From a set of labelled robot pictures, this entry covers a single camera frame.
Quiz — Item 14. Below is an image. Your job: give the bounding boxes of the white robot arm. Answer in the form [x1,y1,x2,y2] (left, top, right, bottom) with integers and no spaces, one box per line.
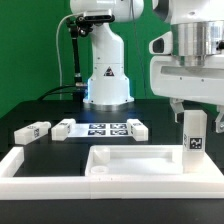
[70,0,224,133]

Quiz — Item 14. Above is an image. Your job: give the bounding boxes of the sheet with fiducial markers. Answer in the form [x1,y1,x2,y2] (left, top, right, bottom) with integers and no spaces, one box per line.
[69,123,130,137]

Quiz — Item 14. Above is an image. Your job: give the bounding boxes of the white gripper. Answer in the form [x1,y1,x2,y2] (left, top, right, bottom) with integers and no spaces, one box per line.
[150,55,224,133]

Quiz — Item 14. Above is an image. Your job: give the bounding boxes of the black camera stand pole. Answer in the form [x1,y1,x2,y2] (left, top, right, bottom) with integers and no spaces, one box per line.
[66,18,82,87]

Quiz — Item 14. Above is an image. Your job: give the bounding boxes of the white desk top tray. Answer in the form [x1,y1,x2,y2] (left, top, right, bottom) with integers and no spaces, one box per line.
[85,145,222,176]

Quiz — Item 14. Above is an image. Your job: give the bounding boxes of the black cables at base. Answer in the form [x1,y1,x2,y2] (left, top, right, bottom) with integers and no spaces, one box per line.
[37,84,88,102]

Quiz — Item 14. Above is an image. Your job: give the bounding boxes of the white U-shaped frame fence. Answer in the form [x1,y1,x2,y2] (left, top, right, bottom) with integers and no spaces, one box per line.
[0,147,224,200]

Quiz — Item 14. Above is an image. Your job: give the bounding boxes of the black camera on stand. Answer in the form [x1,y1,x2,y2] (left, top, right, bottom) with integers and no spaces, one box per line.
[75,10,115,37]

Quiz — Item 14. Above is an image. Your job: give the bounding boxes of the white cable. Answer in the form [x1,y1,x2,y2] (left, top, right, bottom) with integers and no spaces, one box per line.
[55,13,83,100]

